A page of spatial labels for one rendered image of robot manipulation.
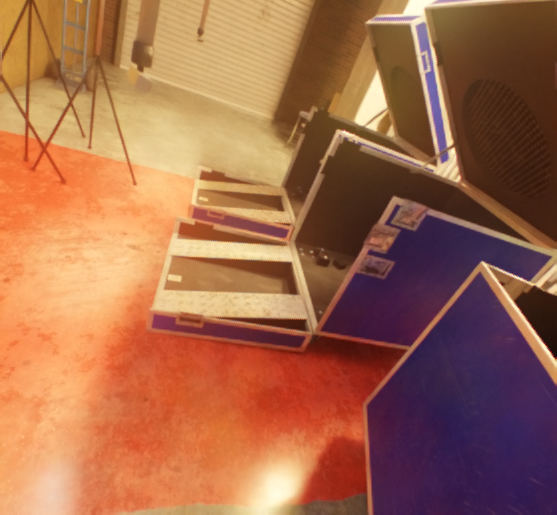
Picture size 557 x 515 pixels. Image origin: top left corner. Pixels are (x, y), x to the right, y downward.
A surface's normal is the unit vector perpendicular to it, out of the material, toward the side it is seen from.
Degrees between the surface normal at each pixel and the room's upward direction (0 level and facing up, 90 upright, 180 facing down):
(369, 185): 90
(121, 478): 0
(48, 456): 0
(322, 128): 90
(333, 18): 90
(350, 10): 90
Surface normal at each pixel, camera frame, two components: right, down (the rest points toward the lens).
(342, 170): 0.12, 0.56
